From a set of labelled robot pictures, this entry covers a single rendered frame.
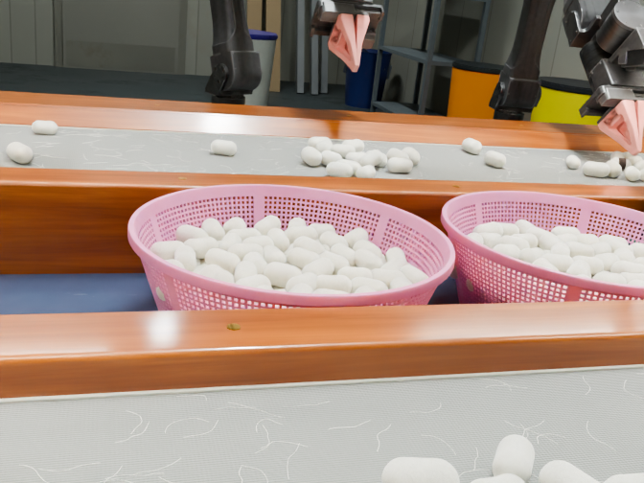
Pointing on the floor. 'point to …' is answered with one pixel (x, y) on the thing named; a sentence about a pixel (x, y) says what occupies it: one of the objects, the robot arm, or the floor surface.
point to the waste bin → (359, 80)
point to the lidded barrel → (264, 40)
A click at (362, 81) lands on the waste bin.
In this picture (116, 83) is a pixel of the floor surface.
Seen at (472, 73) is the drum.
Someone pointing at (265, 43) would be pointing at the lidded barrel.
